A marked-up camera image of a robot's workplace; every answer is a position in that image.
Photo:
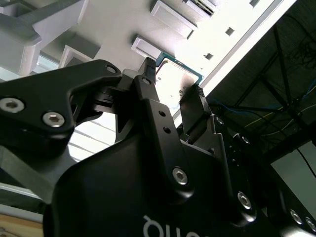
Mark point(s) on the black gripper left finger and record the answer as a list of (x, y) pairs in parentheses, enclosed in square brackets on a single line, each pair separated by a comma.
[(49, 93)]

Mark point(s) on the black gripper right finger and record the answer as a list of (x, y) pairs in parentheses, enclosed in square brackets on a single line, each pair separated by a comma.
[(195, 111)]

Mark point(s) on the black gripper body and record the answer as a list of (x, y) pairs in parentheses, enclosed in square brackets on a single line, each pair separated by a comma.
[(111, 192)]

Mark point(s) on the silver CPU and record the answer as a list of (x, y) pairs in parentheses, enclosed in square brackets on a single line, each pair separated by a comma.
[(172, 79)]

